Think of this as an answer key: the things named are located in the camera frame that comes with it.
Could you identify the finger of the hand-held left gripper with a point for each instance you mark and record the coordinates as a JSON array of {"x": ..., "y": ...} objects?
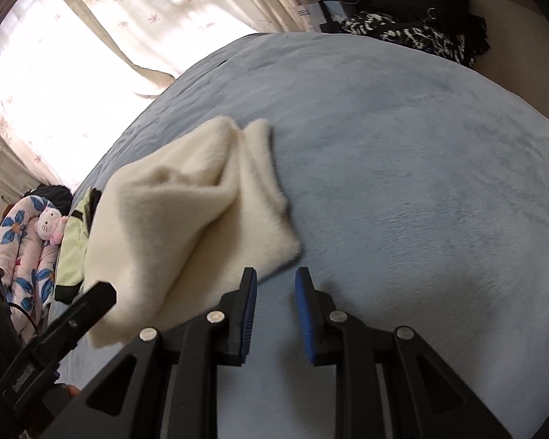
[{"x": 87, "y": 311}]

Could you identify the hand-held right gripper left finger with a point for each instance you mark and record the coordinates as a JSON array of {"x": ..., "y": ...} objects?
[{"x": 249, "y": 315}]

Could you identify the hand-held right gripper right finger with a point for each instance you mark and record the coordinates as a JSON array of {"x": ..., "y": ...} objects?
[{"x": 304, "y": 315}]

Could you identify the cream knitted cardigan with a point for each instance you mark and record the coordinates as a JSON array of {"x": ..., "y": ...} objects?
[{"x": 178, "y": 224}]

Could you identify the folded light green garment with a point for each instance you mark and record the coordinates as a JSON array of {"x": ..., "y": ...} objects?
[{"x": 73, "y": 247}]

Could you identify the floral print quilt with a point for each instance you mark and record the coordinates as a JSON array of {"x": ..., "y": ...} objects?
[{"x": 23, "y": 256}]

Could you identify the white cat plush toy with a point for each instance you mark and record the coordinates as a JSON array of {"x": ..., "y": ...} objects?
[{"x": 50, "y": 225}]

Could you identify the dark knitted cloth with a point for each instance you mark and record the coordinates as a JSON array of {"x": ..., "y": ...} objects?
[{"x": 55, "y": 195}]

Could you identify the blue fleece bed blanket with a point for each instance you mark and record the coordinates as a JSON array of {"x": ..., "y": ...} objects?
[{"x": 416, "y": 192}]

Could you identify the beige leaf-print curtain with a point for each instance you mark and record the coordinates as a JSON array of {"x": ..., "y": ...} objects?
[
  {"x": 164, "y": 4},
  {"x": 4, "y": 160}
]

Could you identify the sheer white curtain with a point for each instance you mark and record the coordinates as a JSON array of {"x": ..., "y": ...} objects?
[{"x": 55, "y": 82}]

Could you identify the black and white patterned garment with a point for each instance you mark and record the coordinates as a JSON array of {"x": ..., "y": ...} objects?
[{"x": 416, "y": 36}]

